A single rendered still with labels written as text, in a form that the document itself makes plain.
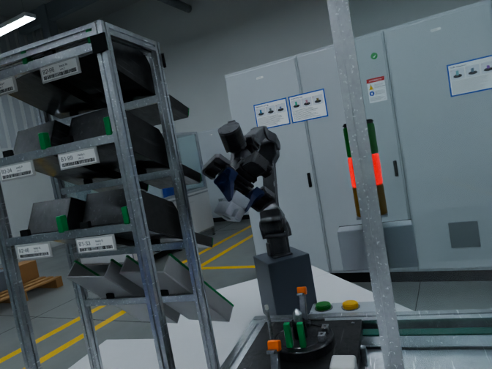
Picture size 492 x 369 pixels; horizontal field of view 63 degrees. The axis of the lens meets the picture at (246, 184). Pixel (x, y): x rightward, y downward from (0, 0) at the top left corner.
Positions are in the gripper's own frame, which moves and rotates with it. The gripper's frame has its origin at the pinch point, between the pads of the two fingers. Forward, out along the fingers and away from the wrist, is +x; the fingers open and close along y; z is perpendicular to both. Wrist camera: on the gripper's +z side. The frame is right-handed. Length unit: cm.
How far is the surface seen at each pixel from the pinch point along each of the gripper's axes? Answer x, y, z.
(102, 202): 11.1, -24.6, -12.6
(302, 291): 13.5, 22.3, -2.6
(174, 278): 16.8, -3.8, -15.6
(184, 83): -844, 94, -361
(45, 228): 12.1, -30.3, -26.1
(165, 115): -3.5, -24.1, 3.9
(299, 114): -279, 115, -61
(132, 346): 3, 14, -67
